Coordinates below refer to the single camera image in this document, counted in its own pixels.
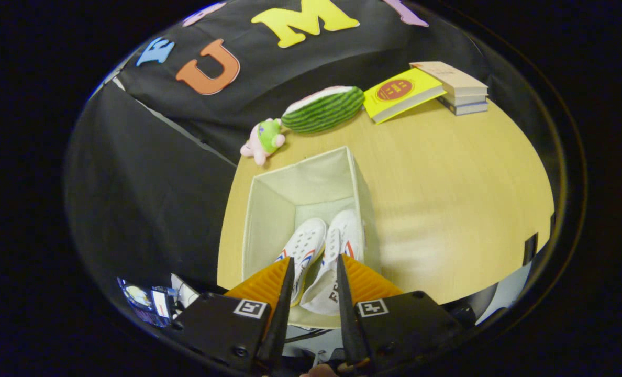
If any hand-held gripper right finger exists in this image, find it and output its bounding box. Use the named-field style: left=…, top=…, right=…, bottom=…
left=335, top=254, right=464, bottom=368

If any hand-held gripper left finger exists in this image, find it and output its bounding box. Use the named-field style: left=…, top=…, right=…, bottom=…
left=172, top=256, right=296, bottom=376

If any white canvas shoe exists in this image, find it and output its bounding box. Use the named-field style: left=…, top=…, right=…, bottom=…
left=275, top=217, right=328, bottom=307
left=301, top=209, right=365, bottom=316

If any cream fabric storage box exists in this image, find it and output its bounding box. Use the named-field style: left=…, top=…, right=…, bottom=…
left=241, top=146, right=381, bottom=329

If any blue printed box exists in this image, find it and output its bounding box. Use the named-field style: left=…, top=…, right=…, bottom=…
left=117, top=278, right=171, bottom=328

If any white side table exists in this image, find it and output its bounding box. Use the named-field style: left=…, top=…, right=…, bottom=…
left=171, top=273, right=201, bottom=309

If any pink and green plush toy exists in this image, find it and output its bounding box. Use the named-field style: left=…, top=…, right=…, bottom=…
left=240, top=118, right=286, bottom=167

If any watermelon slice plush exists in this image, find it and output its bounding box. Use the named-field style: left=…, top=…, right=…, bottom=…
left=281, top=86, right=365, bottom=134

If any yellow book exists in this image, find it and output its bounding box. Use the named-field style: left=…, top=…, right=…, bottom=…
left=362, top=67, right=447, bottom=125

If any grey-blue book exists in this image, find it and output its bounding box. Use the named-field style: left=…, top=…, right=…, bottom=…
left=437, top=99, right=489, bottom=116

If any white paperback book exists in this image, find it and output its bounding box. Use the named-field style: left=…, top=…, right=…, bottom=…
left=439, top=92, right=488, bottom=106

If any beige paperback book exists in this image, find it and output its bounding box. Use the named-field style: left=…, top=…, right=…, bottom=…
left=409, top=61, right=489, bottom=97

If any black cable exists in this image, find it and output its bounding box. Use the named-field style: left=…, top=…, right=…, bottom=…
left=285, top=329, right=327, bottom=344

